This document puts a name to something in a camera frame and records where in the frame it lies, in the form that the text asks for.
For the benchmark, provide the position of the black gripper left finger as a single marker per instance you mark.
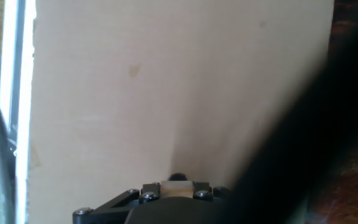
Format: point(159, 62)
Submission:
point(101, 215)

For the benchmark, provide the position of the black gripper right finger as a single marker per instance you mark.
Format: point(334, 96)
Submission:
point(204, 193)

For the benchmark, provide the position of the small wooden cube block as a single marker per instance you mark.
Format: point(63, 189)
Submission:
point(177, 189)

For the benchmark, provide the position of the brown cardboard sheet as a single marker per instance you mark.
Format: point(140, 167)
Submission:
point(166, 77)

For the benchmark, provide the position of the dark red wooden board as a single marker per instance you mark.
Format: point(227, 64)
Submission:
point(353, 186)

